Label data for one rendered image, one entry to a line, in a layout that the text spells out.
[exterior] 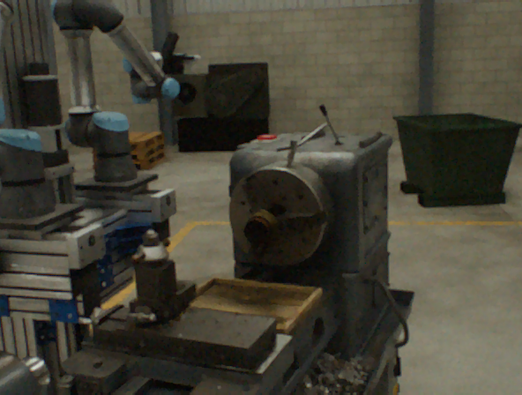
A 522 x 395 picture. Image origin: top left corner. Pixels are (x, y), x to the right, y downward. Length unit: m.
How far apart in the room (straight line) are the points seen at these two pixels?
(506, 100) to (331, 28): 3.41
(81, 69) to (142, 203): 0.52
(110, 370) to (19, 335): 0.81
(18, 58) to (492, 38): 10.60
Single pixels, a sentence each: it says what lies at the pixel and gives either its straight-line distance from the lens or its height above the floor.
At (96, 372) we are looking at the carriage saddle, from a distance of 1.46.
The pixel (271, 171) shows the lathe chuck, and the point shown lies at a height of 1.23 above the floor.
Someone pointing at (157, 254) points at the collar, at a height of 1.14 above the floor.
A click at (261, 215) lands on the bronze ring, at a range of 1.82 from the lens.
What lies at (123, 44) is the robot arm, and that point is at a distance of 2.30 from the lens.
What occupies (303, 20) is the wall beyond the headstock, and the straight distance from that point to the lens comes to 11.96.
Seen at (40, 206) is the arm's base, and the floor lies 1.19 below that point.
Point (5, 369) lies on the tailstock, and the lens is 1.01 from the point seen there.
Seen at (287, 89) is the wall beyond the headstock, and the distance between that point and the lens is 11.99.
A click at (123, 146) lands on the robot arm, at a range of 2.24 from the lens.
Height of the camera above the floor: 1.56
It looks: 13 degrees down
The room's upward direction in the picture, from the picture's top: 2 degrees counter-clockwise
